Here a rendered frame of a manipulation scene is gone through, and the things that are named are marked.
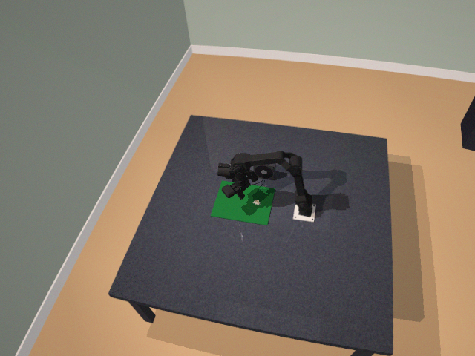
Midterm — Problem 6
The green circuit board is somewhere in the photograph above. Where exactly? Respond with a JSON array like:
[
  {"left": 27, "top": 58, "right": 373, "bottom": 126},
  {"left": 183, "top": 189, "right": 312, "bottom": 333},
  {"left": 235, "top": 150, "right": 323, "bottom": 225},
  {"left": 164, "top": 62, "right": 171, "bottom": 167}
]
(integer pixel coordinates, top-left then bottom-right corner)
[{"left": 211, "top": 180, "right": 275, "bottom": 225}]

